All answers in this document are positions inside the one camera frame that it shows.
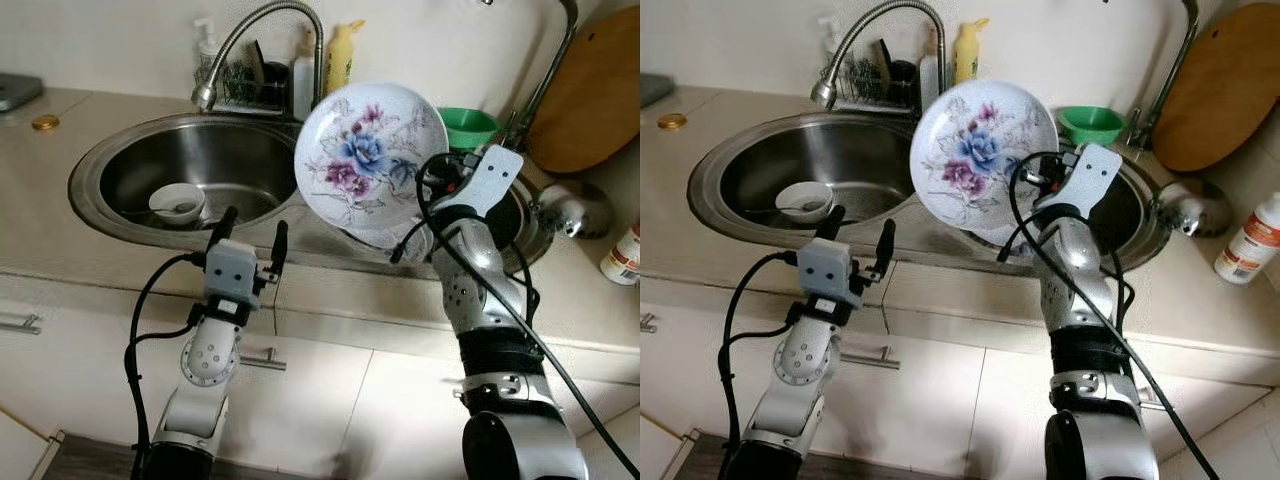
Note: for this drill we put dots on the white detergent bottle blue label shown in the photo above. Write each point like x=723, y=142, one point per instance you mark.
x=928, y=85
x=303, y=85

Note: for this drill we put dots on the white floral plate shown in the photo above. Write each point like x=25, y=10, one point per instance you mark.
x=370, y=150
x=985, y=150

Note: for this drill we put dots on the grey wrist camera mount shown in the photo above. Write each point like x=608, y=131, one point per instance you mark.
x=1090, y=178
x=828, y=270
x=230, y=268
x=490, y=180

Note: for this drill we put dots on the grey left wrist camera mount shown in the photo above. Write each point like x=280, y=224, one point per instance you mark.
x=230, y=268
x=828, y=270

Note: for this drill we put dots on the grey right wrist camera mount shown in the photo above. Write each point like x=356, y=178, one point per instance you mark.
x=490, y=180
x=1090, y=178

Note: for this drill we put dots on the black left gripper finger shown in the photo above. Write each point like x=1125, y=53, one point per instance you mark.
x=832, y=222
x=886, y=248
x=280, y=248
x=224, y=224

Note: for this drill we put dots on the black cup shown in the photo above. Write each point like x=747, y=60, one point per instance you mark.
x=903, y=85
x=277, y=85

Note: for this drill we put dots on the slim steel tap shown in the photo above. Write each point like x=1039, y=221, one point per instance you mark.
x=541, y=85
x=1166, y=80

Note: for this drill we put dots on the stainless steel double sink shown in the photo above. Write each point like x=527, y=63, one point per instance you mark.
x=200, y=160
x=830, y=155

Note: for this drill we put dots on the small spoon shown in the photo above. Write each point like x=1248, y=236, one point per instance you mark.
x=812, y=207
x=185, y=209

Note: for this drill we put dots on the round wooden cutting board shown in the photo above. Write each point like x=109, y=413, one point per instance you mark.
x=595, y=90
x=1220, y=90

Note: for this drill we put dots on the small plain white bowl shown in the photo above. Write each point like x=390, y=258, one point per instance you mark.
x=788, y=198
x=160, y=200

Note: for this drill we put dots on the white bottle orange label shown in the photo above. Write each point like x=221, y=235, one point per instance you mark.
x=1250, y=240
x=622, y=258

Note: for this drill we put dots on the green plastic bowl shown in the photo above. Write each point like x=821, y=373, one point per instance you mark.
x=470, y=125
x=1090, y=122

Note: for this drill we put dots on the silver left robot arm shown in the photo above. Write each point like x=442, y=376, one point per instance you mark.
x=805, y=355
x=210, y=355

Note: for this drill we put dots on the white kitchen base cabinet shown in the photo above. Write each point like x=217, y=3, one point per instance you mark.
x=940, y=400
x=90, y=390

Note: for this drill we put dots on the small gold jar lid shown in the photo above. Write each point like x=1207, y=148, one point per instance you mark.
x=45, y=122
x=672, y=121

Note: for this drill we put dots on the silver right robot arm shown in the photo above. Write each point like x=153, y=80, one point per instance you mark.
x=470, y=285
x=1075, y=280

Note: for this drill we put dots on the curved steel gooseneck faucet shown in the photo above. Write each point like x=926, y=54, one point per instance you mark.
x=205, y=95
x=823, y=93

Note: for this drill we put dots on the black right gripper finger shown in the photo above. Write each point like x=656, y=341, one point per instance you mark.
x=1024, y=178
x=432, y=178

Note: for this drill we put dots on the clear pump soap bottle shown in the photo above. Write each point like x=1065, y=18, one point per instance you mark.
x=832, y=45
x=207, y=45

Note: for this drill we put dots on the shiny steel cup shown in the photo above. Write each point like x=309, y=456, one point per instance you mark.
x=575, y=205
x=1195, y=205

